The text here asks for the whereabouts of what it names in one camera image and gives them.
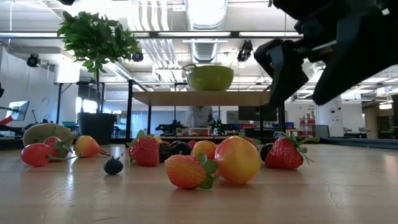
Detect grey box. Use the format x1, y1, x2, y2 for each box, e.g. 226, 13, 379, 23
312, 124, 330, 139

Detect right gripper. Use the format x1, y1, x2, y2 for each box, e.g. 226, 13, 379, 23
254, 0, 398, 108

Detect black ceiling camera device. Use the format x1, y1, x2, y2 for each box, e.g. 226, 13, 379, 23
236, 39, 254, 63

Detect person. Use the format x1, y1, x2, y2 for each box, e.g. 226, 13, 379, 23
182, 106, 214, 128

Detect blackberry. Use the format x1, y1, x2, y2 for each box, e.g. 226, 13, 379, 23
158, 142, 173, 163

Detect green colander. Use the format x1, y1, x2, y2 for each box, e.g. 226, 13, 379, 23
185, 64, 234, 92

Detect green potted plant black pot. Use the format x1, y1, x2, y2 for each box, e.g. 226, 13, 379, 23
57, 10, 144, 146

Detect red cherry with stem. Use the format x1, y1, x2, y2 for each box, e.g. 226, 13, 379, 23
20, 142, 80, 168

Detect black cherry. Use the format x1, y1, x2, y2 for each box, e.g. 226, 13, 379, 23
170, 140, 192, 156
259, 142, 275, 162

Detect red strawberry green leaves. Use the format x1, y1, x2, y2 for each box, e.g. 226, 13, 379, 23
238, 132, 262, 146
43, 136, 74, 159
264, 132, 320, 170
126, 129, 161, 167

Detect dark background monitor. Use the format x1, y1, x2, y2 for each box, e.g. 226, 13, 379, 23
238, 105, 279, 122

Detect small dark blueberry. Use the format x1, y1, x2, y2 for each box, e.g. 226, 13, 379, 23
103, 156, 124, 175

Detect tilted monitor on arm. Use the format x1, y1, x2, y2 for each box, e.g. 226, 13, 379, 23
5, 100, 30, 121

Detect black background rack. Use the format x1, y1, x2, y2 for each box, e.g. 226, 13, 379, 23
54, 81, 105, 125

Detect orange-red strawberry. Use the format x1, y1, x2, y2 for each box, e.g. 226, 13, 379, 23
164, 152, 220, 190

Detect brown-green kiwi fruit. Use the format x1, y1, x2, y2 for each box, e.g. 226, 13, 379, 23
23, 123, 75, 147

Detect white round column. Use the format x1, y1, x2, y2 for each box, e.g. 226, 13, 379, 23
313, 95, 345, 138

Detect large yellow-red peach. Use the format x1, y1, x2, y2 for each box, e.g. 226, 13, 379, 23
213, 135, 262, 186

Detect wooden shelf riser black legs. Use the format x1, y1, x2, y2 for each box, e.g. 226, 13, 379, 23
126, 77, 287, 144

